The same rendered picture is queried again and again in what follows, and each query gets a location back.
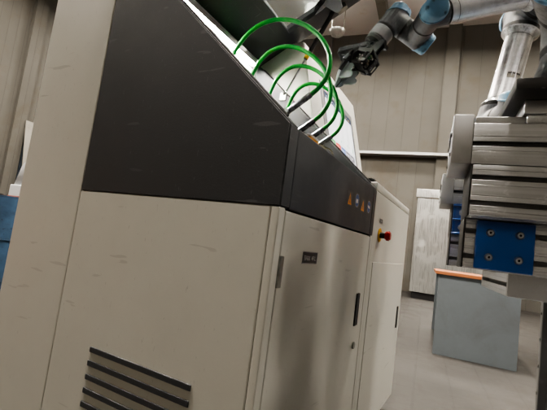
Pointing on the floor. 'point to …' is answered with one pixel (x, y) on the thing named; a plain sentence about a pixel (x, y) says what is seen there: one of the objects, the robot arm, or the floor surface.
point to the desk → (474, 321)
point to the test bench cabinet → (167, 305)
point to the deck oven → (430, 245)
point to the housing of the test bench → (50, 198)
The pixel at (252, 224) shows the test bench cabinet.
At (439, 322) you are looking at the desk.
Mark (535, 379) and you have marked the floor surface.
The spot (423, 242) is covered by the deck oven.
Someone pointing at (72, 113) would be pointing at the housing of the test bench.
